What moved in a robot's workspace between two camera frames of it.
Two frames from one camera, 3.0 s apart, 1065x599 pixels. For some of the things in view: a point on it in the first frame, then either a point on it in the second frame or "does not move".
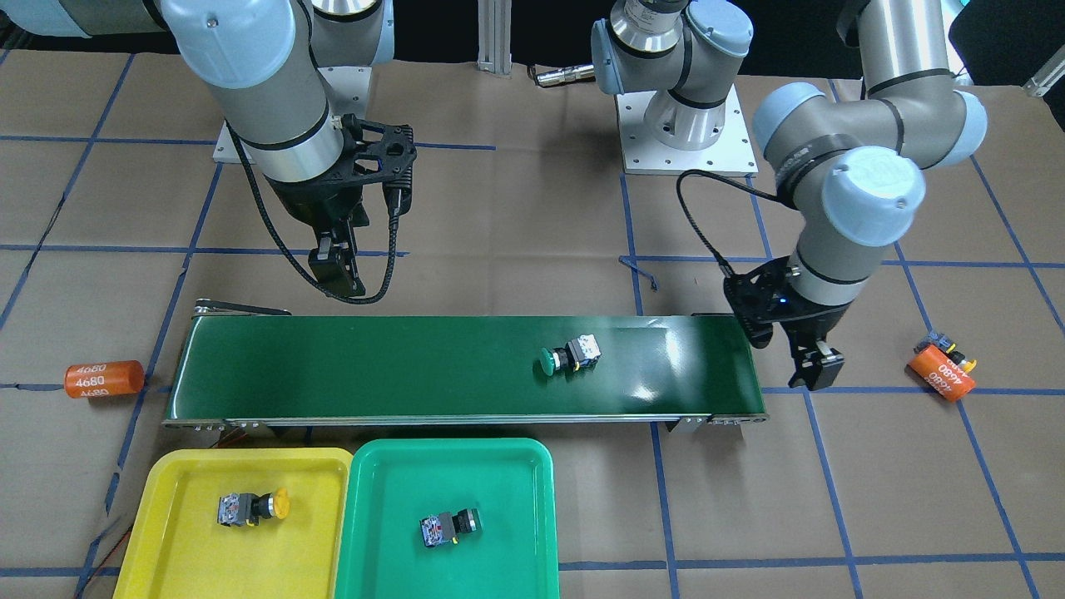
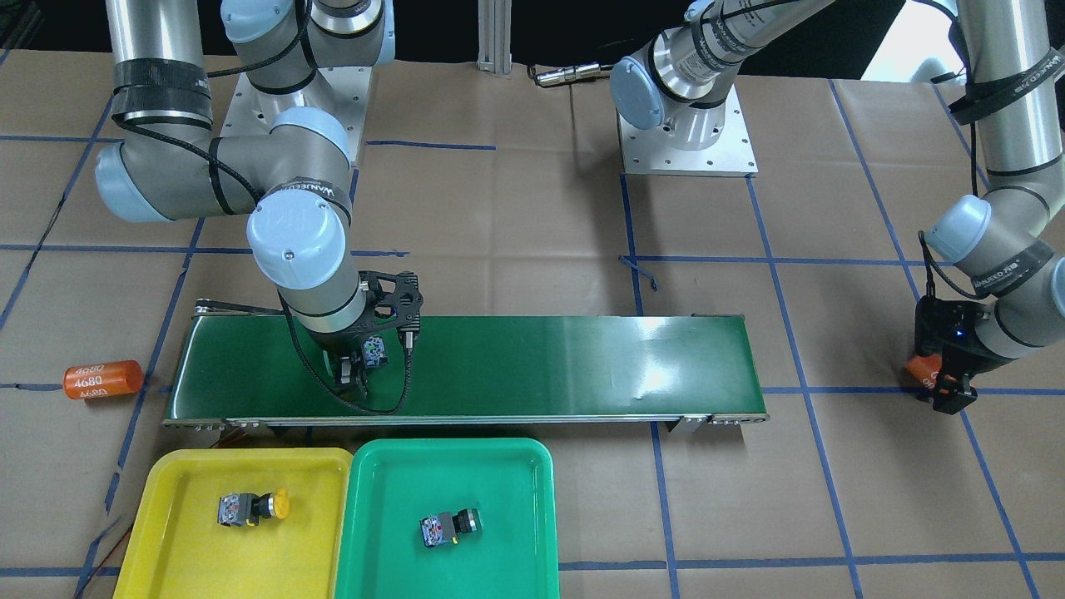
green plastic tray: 395,482 does not move
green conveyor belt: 247,367 does not move
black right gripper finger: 334,262 → 350,373
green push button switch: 444,527 does not move
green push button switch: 580,351 → 373,351
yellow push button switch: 245,509 does not move
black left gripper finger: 816,363 → 954,391
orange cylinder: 941,373 does not move
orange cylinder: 104,378 does not move
